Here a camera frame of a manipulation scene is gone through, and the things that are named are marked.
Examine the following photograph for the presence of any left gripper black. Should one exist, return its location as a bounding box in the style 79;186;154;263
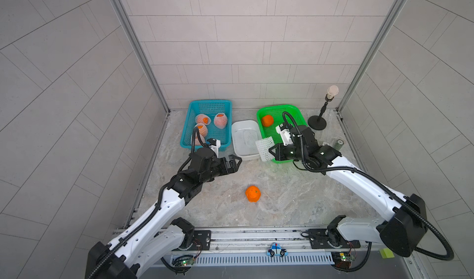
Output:
197;154;242;184

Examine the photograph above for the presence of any white foam net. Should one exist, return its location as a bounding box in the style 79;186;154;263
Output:
256;137;275;162
243;129;259;154

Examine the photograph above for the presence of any netted orange front corner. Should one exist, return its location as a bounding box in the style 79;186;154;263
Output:
191;134;206;146

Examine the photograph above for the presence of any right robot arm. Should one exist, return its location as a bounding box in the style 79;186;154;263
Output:
269;111;454;261

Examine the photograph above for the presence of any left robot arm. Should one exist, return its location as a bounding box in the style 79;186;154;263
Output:
85;143;242;279

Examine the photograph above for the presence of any white plastic tub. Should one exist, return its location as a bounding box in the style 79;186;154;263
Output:
232;120;262;160

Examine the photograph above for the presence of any green plastic basket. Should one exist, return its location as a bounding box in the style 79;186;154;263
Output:
256;105;320;168

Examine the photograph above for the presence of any black stand with bulb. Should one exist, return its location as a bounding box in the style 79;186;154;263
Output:
307;85;339;131

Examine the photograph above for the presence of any teal plastic basket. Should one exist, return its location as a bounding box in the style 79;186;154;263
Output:
180;100;232;151

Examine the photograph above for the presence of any toy car sticker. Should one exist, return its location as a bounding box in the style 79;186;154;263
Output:
267;243;288;258

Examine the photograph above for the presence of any left circuit board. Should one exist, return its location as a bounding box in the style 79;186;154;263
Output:
172;254;196;268

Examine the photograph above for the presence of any circuit board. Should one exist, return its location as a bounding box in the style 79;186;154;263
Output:
331;252;356;270
172;254;196;268

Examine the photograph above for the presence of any right circuit board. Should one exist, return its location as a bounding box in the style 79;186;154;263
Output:
331;252;356;270

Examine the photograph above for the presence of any green sticky note block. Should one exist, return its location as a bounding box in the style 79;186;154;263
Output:
379;248;395;259

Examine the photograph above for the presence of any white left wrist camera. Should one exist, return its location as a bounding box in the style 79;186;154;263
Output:
207;138;221;157

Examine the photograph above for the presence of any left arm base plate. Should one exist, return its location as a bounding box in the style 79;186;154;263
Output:
177;230;212;251

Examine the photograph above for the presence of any aluminium front rail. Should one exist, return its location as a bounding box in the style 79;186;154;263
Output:
110;225;371;258

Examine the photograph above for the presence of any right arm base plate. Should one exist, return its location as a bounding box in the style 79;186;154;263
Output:
301;228;360;249

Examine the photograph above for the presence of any aluminium corner post right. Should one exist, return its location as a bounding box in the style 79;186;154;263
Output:
337;0;408;113

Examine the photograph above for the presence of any aluminium corner post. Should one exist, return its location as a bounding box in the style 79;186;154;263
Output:
337;0;408;113
110;0;170;114

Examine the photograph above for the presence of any aluminium corner post left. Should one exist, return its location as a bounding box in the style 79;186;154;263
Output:
110;0;170;114

